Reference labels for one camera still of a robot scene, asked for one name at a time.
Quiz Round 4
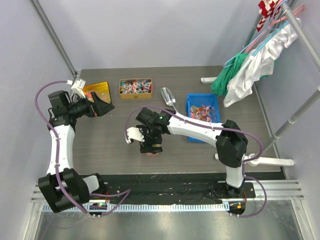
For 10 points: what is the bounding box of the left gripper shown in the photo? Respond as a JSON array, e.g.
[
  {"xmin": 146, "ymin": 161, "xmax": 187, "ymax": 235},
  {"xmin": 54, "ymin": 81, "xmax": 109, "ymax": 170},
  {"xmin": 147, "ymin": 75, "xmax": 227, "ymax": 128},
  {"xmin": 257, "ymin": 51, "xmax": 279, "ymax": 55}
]
[{"xmin": 67, "ymin": 92, "xmax": 114, "ymax": 119}]

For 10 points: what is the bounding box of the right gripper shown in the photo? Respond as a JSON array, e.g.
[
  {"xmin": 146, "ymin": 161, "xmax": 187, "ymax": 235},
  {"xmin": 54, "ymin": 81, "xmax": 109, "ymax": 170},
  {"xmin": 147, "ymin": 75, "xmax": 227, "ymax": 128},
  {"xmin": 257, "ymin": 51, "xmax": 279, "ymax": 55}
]
[{"xmin": 136, "ymin": 125, "xmax": 163, "ymax": 154}]

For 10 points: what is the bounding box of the gold tin of star candies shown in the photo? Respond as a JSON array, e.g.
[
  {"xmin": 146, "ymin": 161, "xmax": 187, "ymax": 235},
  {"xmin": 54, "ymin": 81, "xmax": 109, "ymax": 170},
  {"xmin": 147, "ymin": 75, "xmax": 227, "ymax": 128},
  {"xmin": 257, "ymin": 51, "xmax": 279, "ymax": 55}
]
[{"xmin": 83, "ymin": 81, "xmax": 112, "ymax": 104}]

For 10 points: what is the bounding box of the gold tin of lollipops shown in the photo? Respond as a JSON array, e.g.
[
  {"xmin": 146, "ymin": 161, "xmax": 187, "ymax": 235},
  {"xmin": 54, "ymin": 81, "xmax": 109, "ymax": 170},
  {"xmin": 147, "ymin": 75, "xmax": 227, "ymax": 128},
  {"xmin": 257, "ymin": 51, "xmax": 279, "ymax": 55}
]
[{"xmin": 119, "ymin": 78, "xmax": 153, "ymax": 100}]

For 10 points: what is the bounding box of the silver metal scoop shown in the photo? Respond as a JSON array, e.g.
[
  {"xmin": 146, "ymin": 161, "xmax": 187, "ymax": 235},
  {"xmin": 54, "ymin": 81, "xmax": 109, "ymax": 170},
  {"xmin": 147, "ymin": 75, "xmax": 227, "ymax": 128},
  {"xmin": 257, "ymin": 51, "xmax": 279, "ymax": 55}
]
[{"xmin": 160, "ymin": 87, "xmax": 178, "ymax": 114}]

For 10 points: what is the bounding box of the clear plastic jar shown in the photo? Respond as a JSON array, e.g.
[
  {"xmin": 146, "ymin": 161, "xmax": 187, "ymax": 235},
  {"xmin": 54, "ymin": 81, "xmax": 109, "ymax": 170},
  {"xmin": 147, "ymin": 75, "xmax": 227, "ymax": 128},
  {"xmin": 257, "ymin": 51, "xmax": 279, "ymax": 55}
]
[{"xmin": 145, "ymin": 152, "xmax": 159, "ymax": 158}]

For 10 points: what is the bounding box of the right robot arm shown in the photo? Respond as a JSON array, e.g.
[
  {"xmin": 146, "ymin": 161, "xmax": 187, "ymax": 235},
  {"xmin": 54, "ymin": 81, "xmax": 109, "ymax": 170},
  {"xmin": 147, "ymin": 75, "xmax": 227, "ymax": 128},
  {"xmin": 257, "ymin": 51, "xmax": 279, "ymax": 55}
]
[{"xmin": 125, "ymin": 107, "xmax": 248, "ymax": 198}]

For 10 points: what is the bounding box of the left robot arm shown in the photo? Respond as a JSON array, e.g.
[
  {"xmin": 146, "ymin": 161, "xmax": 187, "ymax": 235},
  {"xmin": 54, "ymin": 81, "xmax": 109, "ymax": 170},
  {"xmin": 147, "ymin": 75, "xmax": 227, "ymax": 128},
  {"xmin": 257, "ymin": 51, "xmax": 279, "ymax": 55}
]
[{"xmin": 38, "ymin": 90, "xmax": 115, "ymax": 213}]

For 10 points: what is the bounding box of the blue plastic bin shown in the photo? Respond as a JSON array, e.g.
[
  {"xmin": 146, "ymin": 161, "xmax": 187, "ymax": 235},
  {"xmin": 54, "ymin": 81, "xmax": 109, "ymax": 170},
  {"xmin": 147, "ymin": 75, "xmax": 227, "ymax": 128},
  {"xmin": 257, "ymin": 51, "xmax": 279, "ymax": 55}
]
[{"xmin": 185, "ymin": 93, "xmax": 223, "ymax": 143}]

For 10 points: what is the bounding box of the green garment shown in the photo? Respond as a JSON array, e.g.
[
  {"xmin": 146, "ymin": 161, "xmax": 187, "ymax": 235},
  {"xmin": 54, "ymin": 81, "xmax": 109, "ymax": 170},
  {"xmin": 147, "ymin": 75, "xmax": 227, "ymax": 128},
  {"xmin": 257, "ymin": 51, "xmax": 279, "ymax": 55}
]
[{"xmin": 210, "ymin": 52, "xmax": 249, "ymax": 97}]

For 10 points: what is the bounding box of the white clothes rack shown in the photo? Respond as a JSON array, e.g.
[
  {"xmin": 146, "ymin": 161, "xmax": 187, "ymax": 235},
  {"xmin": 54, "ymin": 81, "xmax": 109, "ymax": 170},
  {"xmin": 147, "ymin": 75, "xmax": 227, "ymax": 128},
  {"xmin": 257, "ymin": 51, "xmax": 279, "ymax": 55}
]
[{"xmin": 200, "ymin": 0, "xmax": 320, "ymax": 167}]

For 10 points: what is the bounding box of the red white garment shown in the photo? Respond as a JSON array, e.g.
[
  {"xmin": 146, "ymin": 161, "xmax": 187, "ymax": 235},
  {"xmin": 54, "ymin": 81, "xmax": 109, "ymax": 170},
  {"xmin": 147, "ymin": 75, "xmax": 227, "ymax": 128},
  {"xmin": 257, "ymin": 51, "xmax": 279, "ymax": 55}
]
[{"xmin": 256, "ymin": 0, "xmax": 285, "ymax": 32}]

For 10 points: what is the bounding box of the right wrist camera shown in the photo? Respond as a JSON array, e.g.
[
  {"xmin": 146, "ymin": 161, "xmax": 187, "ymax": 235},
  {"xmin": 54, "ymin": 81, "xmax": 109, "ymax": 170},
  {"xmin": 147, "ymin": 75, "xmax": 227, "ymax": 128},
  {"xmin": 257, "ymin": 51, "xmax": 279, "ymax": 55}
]
[{"xmin": 125, "ymin": 127, "xmax": 145, "ymax": 144}]

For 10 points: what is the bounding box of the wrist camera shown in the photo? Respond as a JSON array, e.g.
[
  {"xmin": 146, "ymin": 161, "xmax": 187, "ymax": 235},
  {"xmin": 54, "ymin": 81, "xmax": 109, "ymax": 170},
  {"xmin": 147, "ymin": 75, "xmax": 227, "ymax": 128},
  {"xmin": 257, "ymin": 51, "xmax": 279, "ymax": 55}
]
[
  {"xmin": 125, "ymin": 127, "xmax": 145, "ymax": 144},
  {"xmin": 66, "ymin": 79, "xmax": 86, "ymax": 99}
]

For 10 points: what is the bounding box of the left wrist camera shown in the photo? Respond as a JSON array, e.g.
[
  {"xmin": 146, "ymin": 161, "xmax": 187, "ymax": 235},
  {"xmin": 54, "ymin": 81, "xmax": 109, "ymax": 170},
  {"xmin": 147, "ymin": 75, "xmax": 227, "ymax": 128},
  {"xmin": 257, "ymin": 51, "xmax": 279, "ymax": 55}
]
[{"xmin": 66, "ymin": 79, "xmax": 86, "ymax": 99}]

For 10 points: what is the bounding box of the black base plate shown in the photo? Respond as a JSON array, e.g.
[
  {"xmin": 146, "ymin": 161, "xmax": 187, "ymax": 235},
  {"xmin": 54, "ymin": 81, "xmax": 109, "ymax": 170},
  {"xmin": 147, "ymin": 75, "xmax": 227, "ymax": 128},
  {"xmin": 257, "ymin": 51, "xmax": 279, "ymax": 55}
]
[{"xmin": 47, "ymin": 173, "xmax": 286, "ymax": 201}]

